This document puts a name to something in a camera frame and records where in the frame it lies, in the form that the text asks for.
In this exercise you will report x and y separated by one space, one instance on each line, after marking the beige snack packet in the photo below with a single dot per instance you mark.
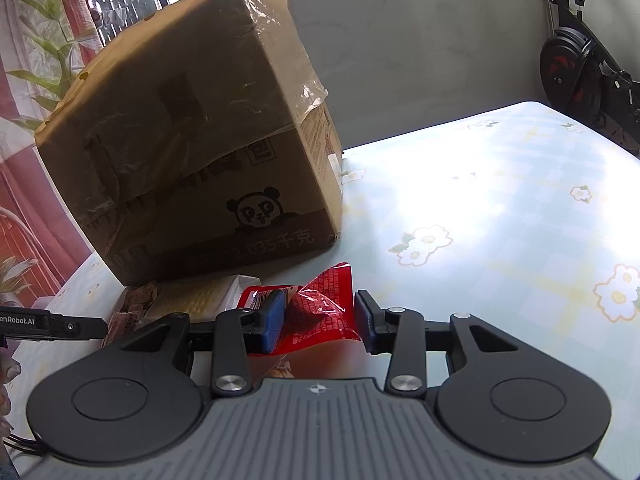
200 300

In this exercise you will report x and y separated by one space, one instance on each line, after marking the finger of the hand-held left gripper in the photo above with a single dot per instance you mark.
80 328

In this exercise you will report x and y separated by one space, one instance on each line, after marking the orange snack packet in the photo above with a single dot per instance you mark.
280 371

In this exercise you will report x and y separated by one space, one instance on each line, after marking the brown snack packet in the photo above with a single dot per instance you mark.
120 325
137 300

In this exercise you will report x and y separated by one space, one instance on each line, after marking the person's left hand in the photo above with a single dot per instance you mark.
7 395

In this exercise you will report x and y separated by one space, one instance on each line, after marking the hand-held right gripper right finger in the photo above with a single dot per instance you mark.
365 325

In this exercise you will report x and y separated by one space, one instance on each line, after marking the black exercise bike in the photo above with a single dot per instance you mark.
567 55

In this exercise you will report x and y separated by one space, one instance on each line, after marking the metal lattice window grille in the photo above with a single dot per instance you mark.
122 0

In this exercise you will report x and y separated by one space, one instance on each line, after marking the plastic lined cardboard box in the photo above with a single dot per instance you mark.
175 135

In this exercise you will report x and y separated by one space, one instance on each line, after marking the white snack packet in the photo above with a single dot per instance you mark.
245 285

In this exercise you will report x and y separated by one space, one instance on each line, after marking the red snack packet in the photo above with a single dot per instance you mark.
320 310

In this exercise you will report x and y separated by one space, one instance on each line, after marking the floral tablecloth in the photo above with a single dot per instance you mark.
500 185

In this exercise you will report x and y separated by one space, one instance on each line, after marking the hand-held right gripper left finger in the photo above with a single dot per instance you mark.
272 325

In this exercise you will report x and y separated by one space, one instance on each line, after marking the red printed curtain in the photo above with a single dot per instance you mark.
30 185

